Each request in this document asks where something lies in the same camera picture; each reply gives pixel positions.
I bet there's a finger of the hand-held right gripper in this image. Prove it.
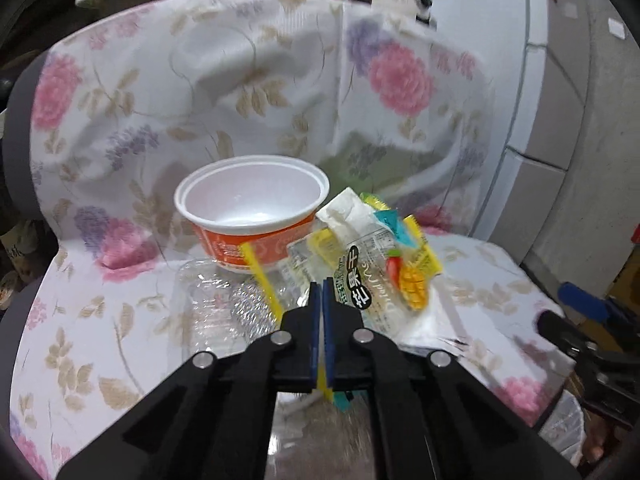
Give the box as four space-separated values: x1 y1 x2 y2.
537 310 598 358
557 282 640 333

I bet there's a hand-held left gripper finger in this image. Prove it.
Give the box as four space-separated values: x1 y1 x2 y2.
57 282 321 480
322 277 583 480

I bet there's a yellow plastic strip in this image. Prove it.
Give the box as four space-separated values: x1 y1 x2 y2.
242 242 353 411

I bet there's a trash bin with clear bag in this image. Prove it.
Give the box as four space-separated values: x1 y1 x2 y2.
537 392 586 466

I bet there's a clear dried fruit wrapper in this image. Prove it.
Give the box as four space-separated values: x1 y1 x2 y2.
287 187 468 356

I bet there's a white orange instant noodle bowl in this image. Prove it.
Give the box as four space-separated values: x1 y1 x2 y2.
174 156 330 275

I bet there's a person's right hand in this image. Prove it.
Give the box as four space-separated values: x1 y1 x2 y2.
584 420 612 466

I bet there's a clear plastic food container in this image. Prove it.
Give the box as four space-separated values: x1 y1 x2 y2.
172 257 286 356

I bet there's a yellow teal snack wrapper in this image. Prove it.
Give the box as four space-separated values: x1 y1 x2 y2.
361 192 443 281

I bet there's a grey refrigerator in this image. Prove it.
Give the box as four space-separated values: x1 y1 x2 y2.
410 0 640 306

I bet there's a floral cloth cover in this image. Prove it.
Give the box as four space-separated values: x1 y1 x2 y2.
7 0 568 480

